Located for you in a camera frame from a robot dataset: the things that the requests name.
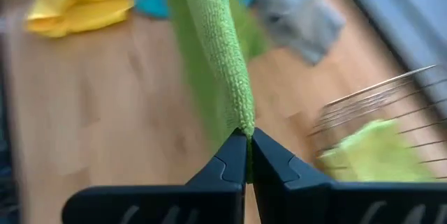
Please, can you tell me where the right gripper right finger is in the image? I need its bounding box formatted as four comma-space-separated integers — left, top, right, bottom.
251, 128, 447, 224

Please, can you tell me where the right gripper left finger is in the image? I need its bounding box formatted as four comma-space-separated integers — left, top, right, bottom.
62, 128, 247, 224

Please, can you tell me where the light green microfiber towel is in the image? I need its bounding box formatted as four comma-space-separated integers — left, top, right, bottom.
316, 118, 439, 183

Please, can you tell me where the bright green microfiber towel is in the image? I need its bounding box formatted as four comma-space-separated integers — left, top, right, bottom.
163, 0, 270, 183

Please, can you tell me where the grey microfiber towel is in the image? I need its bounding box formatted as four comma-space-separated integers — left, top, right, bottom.
251, 0, 347, 66

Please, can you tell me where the yellow microfiber towel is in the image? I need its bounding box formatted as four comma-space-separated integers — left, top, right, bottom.
24, 0, 135, 39

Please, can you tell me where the wire basket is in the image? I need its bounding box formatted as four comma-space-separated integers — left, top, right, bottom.
307, 64, 447, 183

